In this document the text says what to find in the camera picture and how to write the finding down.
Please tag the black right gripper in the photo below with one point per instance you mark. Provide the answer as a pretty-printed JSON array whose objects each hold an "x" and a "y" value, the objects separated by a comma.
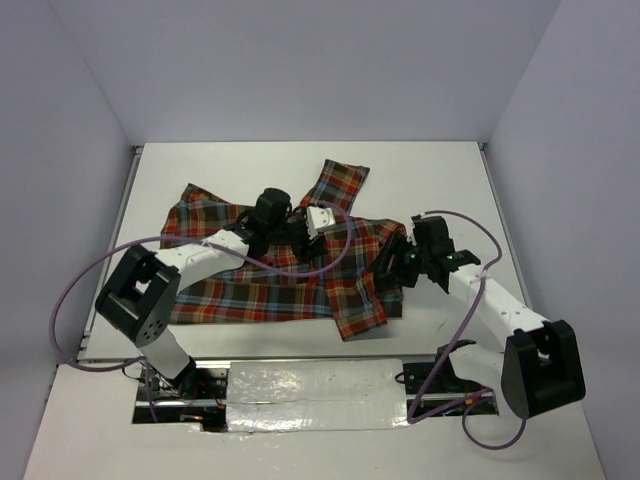
[{"x": 394, "y": 244}]

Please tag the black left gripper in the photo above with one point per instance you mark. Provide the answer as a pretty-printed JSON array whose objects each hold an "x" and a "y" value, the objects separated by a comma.
[{"x": 316, "y": 249}]

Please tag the plaid long sleeve shirt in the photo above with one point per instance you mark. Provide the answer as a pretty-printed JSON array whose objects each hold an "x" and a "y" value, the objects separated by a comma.
[{"x": 351, "y": 294}]

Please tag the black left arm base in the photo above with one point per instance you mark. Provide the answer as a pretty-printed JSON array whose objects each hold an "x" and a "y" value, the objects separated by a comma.
[{"x": 207, "y": 384}]

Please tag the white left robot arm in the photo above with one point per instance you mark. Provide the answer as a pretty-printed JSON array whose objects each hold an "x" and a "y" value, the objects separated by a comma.
[{"x": 138, "y": 297}]

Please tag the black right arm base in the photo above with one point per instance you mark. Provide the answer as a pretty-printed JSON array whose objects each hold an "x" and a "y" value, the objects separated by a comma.
[{"x": 444, "y": 385}]

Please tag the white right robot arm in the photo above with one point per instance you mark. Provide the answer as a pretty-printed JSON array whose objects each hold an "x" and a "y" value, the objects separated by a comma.
[{"x": 531, "y": 364}]

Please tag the glossy white tape patch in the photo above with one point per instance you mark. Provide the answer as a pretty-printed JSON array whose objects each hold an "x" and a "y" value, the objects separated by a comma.
[{"x": 327, "y": 395}]

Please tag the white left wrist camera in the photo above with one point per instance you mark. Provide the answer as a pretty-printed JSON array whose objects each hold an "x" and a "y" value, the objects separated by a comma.
[{"x": 319, "y": 220}]

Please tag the aluminium table frame rail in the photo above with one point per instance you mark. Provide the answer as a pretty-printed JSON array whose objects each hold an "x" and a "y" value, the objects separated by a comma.
[{"x": 510, "y": 213}]

